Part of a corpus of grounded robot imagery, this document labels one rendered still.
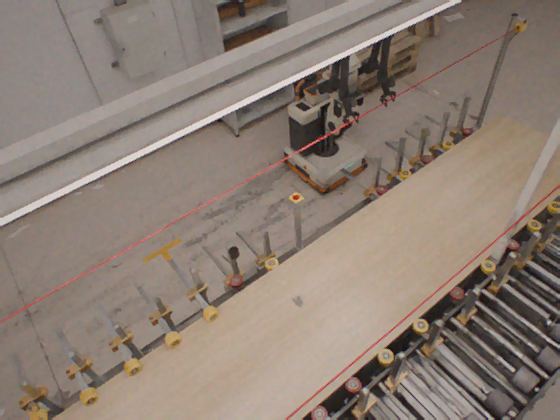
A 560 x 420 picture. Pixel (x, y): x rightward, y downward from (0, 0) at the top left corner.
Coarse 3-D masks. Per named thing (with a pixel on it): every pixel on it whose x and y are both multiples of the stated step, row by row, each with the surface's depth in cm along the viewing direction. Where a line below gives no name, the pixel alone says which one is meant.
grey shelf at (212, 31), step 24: (192, 0) 422; (216, 0) 396; (288, 0) 442; (216, 24) 408; (240, 24) 425; (264, 24) 493; (288, 24) 463; (216, 48) 433; (264, 96) 537; (288, 96) 534; (240, 120) 507
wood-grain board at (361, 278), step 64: (512, 128) 346; (448, 192) 305; (512, 192) 300; (320, 256) 275; (384, 256) 272; (448, 256) 269; (256, 320) 248; (320, 320) 246; (384, 320) 243; (128, 384) 228; (192, 384) 226; (256, 384) 224; (320, 384) 222
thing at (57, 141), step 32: (352, 0) 161; (384, 0) 163; (288, 32) 147; (320, 32) 152; (224, 64) 136; (256, 64) 143; (128, 96) 127; (160, 96) 127; (64, 128) 119; (96, 128) 120; (0, 160) 111; (32, 160) 114; (544, 160) 207; (512, 224) 243
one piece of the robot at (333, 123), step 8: (328, 72) 358; (352, 72) 359; (360, 72) 366; (328, 80) 354; (352, 80) 365; (336, 96) 369; (328, 112) 385; (344, 112) 384; (328, 120) 391; (336, 120) 384; (328, 128) 397; (336, 128) 387
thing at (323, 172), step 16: (288, 144) 450; (336, 144) 444; (352, 144) 442; (288, 160) 452; (304, 160) 431; (320, 160) 429; (336, 160) 427; (352, 160) 428; (304, 176) 441; (320, 176) 417; (336, 176) 423
